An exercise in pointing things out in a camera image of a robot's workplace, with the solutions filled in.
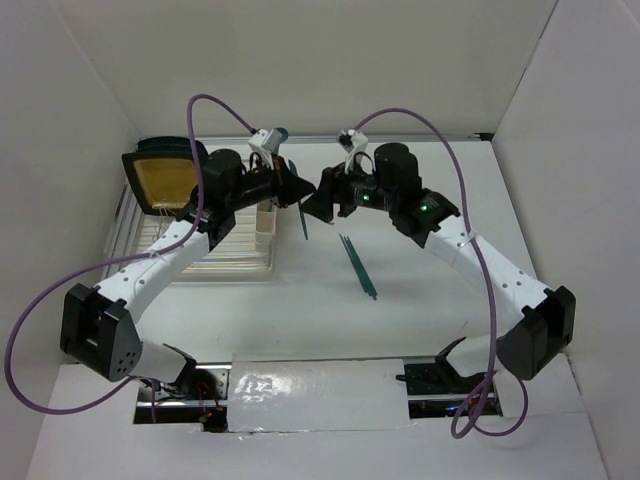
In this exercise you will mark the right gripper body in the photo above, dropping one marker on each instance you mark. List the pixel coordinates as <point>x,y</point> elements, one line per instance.
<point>356,189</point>

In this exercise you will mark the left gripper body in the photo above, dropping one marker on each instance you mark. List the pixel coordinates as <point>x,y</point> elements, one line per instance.
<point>256,187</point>

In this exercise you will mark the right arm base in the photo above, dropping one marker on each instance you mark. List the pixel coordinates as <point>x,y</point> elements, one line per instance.
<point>434,389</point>

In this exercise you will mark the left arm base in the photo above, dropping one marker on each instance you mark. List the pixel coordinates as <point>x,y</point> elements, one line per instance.
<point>203,403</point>

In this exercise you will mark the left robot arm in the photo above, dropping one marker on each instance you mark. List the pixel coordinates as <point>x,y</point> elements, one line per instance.
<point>99,323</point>

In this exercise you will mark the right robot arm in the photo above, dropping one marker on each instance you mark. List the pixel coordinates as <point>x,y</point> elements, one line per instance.
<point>534,322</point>

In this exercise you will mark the white utensil holder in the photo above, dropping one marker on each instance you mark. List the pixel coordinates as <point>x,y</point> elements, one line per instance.
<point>265,225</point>

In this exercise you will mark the yellow plate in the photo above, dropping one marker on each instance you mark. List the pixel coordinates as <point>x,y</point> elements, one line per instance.
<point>162,182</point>

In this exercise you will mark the white dish drying rack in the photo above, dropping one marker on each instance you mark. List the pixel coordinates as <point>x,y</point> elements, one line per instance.
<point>234,258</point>

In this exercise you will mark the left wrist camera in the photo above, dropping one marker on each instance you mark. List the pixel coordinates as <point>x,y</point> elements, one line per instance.
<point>265,143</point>

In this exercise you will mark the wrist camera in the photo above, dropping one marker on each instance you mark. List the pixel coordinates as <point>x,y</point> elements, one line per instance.
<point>353,142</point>
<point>265,143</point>

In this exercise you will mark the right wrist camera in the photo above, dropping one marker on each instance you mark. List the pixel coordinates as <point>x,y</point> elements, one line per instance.
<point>353,142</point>

